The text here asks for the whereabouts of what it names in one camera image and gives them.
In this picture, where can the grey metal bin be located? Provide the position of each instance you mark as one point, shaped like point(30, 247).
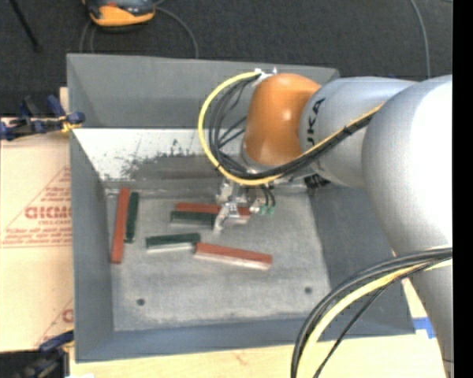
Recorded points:
point(205, 290)

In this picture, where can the brown cardboard board, red print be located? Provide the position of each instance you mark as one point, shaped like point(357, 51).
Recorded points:
point(31, 274)

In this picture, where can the dark green flat block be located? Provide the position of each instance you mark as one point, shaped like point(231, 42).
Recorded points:
point(131, 217)
point(171, 242)
point(191, 219)

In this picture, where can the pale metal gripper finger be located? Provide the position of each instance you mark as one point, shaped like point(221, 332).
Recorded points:
point(224, 194)
point(225, 218)

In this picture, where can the black cylinder on white bracket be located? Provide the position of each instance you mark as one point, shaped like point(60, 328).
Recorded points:
point(314, 181)

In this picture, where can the red-brown flat block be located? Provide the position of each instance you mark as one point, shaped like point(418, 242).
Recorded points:
point(195, 207)
point(119, 227)
point(232, 255)

